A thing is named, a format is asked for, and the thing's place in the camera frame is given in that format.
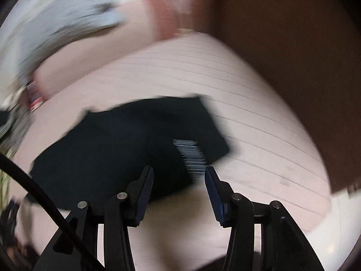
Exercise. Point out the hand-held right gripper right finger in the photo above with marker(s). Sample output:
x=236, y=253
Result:
x=215, y=197

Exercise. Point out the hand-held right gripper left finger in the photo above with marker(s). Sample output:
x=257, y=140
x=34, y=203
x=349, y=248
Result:
x=144, y=194

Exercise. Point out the black pants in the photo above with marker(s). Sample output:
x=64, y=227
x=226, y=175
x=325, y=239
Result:
x=121, y=141

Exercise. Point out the person's left forearm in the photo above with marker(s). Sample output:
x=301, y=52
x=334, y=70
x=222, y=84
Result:
x=107, y=39

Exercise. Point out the colourful wristband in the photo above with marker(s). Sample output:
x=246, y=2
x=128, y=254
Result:
x=35, y=96

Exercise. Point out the pink striped blanket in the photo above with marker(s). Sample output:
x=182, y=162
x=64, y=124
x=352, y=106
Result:
x=253, y=104

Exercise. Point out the grey patterned shirt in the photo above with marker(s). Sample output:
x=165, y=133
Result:
x=56, y=14

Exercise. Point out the brown wooden furniture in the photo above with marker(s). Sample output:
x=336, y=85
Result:
x=296, y=48

